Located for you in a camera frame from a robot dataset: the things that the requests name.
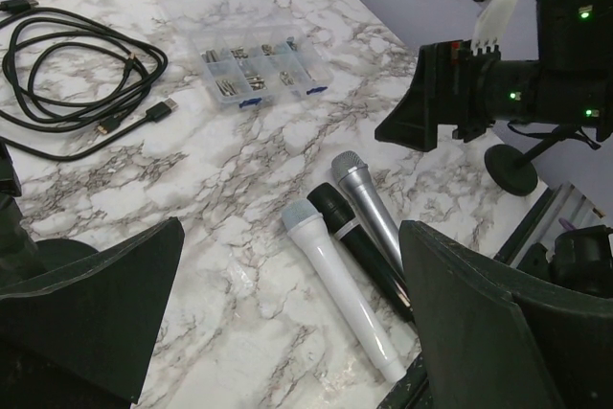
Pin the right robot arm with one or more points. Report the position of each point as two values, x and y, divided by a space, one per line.
570 83

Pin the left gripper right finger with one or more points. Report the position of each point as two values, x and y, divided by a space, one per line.
494 336

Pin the white microphone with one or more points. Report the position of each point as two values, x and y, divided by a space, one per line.
307 229

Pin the black microphone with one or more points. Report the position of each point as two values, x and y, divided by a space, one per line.
344 225

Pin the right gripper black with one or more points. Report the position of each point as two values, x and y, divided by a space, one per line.
444 90

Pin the clear plastic screw box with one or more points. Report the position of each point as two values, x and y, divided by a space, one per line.
248 52

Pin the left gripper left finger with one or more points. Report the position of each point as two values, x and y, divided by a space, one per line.
84 331

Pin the grey microphone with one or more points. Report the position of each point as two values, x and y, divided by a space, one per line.
352 175

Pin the black round-base mic stand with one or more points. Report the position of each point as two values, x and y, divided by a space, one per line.
21 257

